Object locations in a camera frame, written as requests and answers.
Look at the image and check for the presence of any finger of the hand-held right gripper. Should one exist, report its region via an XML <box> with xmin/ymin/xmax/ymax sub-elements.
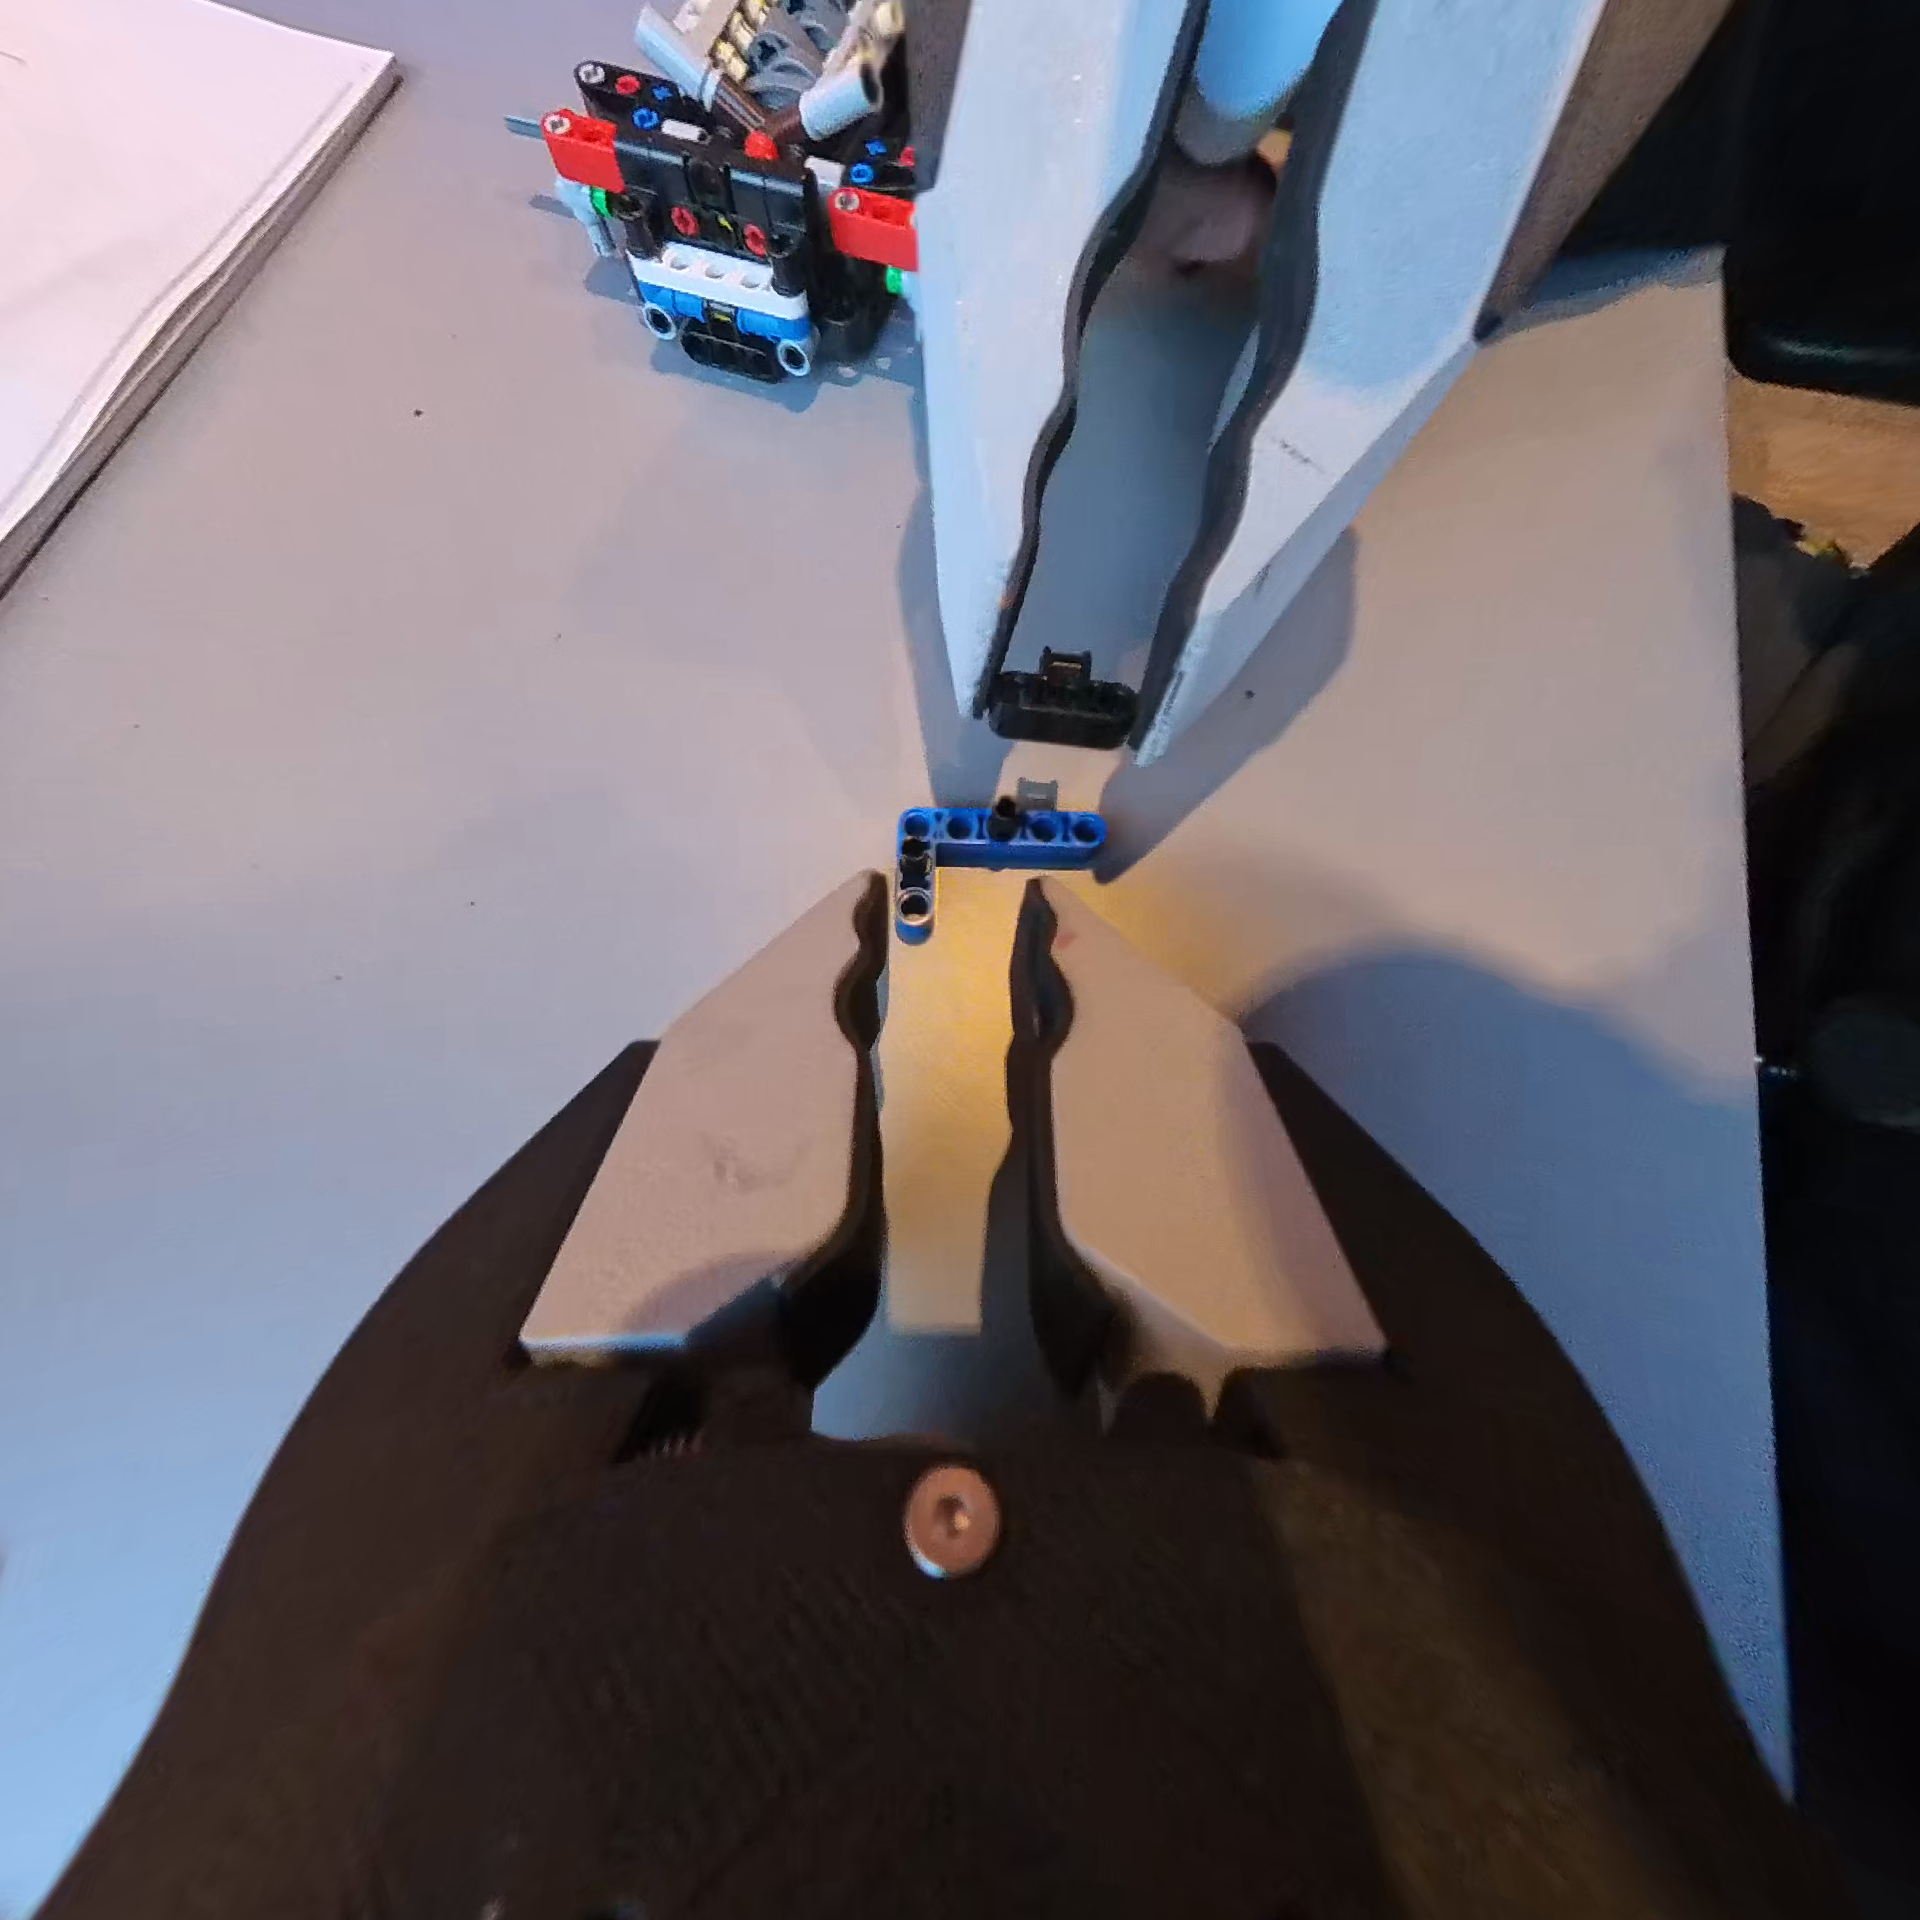
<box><xmin>1136</xmin><ymin>0</ymin><xmax>1618</xmax><ymax>769</ymax></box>
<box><xmin>904</xmin><ymin>0</ymin><xmax>1210</xmax><ymax>714</ymax></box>

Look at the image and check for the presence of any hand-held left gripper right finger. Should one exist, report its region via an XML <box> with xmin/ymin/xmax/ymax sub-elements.
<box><xmin>1009</xmin><ymin>877</ymin><xmax>1386</xmax><ymax>1405</ymax></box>

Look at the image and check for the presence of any brick car chassis model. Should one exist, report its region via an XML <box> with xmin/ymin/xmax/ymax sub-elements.
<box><xmin>505</xmin><ymin>0</ymin><xmax>920</xmax><ymax>383</ymax></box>

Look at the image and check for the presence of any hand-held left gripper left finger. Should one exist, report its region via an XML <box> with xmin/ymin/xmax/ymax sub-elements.
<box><xmin>521</xmin><ymin>869</ymin><xmax>890</xmax><ymax>1391</ymax></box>

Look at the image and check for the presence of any person's right hand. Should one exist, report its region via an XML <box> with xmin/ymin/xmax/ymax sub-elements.
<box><xmin>1159</xmin><ymin>151</ymin><xmax>1273</xmax><ymax>281</ymax></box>

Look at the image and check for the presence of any black angled connector piece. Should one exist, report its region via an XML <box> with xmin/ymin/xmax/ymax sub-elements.
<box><xmin>989</xmin><ymin>648</ymin><xmax>1145</xmax><ymax>748</ymax></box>

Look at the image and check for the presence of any blue angled beam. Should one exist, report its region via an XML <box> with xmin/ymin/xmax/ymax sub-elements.
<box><xmin>894</xmin><ymin>803</ymin><xmax>1114</xmax><ymax>948</ymax></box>

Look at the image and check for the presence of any black office chair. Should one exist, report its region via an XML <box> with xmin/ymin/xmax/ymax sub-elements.
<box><xmin>1718</xmin><ymin>0</ymin><xmax>1920</xmax><ymax>402</ymax></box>

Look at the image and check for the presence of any building instruction booklet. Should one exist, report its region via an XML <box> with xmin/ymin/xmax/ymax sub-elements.
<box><xmin>0</xmin><ymin>0</ymin><xmax>403</xmax><ymax>598</ymax></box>

